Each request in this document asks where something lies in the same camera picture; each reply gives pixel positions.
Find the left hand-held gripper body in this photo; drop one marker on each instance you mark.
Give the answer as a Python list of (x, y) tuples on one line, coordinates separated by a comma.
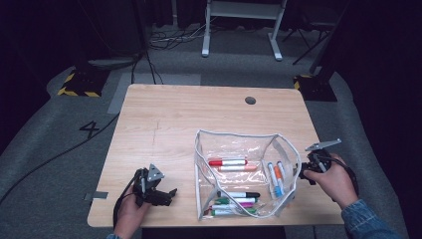
[(149, 195)]

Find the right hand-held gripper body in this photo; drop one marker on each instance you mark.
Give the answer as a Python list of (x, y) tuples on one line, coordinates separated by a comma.
[(318, 161)]

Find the red-orange marker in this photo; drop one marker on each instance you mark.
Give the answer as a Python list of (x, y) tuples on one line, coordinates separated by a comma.
[(278, 173)]

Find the light green marker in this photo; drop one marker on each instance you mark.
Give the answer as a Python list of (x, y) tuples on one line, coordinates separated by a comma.
[(219, 212)]

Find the dark green marker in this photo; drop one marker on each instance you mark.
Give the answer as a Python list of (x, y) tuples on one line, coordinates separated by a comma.
[(224, 200)]

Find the red marker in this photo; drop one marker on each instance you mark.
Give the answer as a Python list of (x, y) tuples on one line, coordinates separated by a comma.
[(215, 163)]

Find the peach marker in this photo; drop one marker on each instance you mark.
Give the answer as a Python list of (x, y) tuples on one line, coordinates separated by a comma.
[(245, 168)]

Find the purple marker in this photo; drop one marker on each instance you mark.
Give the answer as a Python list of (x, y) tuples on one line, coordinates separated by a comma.
[(245, 205)]

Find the clear plastic pouch white trim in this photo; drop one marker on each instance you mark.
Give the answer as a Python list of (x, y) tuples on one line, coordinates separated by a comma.
[(232, 141)]

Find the person's right hand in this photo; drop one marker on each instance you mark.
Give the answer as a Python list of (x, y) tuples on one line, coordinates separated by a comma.
[(338, 186)]

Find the person's left hand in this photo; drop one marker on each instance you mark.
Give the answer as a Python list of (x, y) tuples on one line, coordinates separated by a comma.
[(127, 217)]

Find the grey tape strip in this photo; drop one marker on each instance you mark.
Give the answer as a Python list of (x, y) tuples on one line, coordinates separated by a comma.
[(98, 195)]

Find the black yellow striped stand base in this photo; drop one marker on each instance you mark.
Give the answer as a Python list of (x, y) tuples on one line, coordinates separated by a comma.
[(84, 83), (316, 88)]

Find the black folding stand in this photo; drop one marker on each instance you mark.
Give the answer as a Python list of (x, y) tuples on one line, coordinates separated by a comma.
[(312, 46)]

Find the white desk frame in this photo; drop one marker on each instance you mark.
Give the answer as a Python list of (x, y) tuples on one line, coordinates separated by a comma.
[(245, 10)]

